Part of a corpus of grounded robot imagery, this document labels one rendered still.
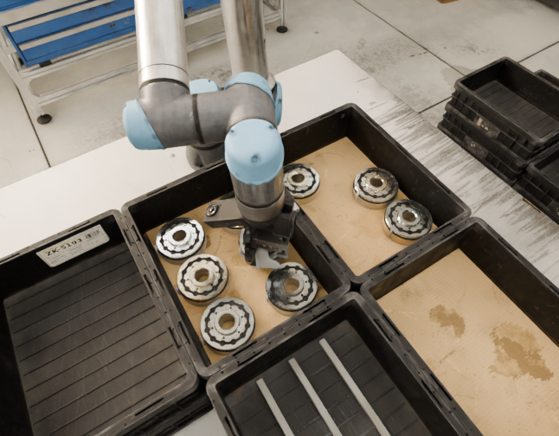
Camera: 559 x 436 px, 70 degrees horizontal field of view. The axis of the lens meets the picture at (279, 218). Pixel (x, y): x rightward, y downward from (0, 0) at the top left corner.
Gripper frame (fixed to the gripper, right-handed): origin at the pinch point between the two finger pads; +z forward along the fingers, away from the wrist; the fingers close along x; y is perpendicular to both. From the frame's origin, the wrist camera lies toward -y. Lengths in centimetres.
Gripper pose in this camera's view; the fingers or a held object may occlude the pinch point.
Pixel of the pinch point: (258, 253)
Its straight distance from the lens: 81.4
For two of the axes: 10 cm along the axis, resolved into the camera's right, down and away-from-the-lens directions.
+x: 2.3, -8.4, 4.9
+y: 9.7, 1.8, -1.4
